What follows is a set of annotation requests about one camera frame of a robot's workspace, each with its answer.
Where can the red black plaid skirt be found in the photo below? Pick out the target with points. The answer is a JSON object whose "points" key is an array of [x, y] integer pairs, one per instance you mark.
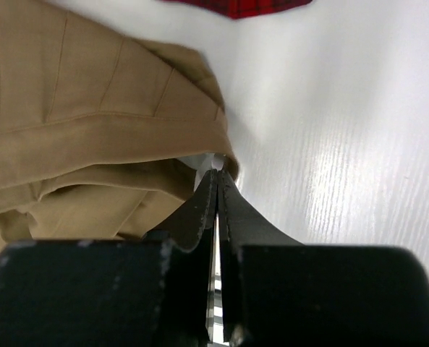
{"points": [[240, 9]]}

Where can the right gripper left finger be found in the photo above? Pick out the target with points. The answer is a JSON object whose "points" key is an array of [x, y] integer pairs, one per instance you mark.
{"points": [[155, 292]]}

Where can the khaki brown skirt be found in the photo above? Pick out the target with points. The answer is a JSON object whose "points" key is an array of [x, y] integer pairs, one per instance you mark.
{"points": [[102, 136]]}

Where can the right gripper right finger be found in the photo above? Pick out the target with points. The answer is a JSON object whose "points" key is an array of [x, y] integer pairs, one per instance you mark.
{"points": [[277, 291]]}

